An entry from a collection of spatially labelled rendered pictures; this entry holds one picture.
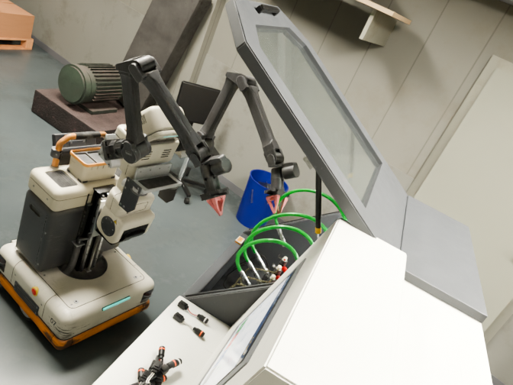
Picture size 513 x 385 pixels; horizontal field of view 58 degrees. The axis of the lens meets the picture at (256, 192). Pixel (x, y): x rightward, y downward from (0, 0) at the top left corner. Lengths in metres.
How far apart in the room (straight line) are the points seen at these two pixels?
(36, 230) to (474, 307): 2.02
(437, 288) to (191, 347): 0.78
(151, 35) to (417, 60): 2.52
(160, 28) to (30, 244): 2.77
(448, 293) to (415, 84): 2.66
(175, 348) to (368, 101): 2.97
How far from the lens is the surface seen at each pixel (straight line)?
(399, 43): 3.99
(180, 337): 1.58
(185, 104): 4.29
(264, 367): 0.80
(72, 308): 2.56
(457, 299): 1.48
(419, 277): 1.45
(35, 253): 2.65
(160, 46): 4.79
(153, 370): 1.41
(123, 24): 5.82
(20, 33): 6.73
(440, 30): 3.92
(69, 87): 4.72
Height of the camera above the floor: 2.09
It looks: 25 degrees down
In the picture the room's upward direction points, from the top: 25 degrees clockwise
